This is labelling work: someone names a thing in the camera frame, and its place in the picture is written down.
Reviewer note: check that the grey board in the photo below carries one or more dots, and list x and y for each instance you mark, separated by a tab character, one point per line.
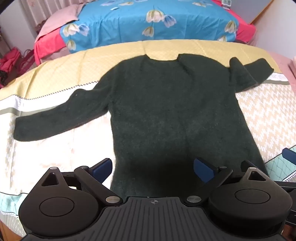
252	10

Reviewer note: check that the pink pillow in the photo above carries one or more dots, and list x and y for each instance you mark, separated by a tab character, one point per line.
57	22

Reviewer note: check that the red bag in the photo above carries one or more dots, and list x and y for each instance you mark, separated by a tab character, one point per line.
9	59

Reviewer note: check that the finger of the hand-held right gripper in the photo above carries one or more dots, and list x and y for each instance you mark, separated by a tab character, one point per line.
285	185
289	154

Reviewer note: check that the blue floral quilt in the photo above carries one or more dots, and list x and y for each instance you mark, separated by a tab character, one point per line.
129	20

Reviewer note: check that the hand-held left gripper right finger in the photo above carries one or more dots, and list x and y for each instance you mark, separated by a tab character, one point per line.
203	171

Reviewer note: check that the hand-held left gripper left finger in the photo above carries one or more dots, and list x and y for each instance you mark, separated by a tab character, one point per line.
101	167

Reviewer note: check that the yellow and white patterned bedspread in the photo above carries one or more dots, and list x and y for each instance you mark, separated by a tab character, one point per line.
57	76

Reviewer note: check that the dark green knit sweater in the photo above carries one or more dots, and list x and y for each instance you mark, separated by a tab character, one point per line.
166	109

